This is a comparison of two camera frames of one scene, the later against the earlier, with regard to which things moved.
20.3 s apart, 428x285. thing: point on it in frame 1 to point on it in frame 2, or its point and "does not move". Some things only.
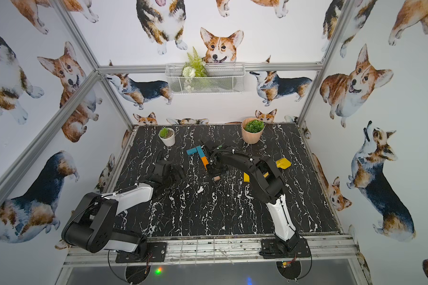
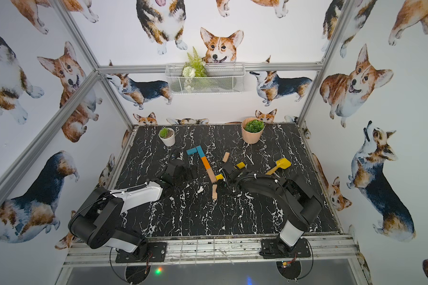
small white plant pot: [167, 136] does not move
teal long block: [200, 151] does not move
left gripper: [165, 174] to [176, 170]
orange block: [204, 161] does not move
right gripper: [213, 174] to [220, 183]
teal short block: [192, 151] does not move
